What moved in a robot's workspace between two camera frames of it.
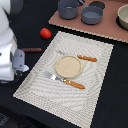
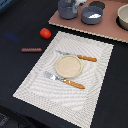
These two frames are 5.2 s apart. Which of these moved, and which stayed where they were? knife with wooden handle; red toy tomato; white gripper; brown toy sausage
Moved: white gripper
Stayed: red toy tomato; knife with wooden handle; brown toy sausage
